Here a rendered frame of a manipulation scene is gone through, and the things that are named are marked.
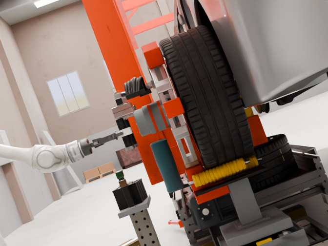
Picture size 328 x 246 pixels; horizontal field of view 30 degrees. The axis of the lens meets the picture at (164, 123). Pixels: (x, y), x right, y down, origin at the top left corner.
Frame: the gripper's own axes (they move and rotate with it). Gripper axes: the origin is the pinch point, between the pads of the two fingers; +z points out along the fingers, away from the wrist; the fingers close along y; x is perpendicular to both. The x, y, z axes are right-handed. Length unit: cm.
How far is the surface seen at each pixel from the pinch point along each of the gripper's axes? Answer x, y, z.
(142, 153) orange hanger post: -13, -60, 1
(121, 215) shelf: -40, -53, -21
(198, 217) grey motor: -53, -39, 17
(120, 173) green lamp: -18, -53, -13
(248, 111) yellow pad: -12, -61, 63
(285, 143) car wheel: -38, -88, 80
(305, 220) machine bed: -75, -47, 69
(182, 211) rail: -51, -70, 10
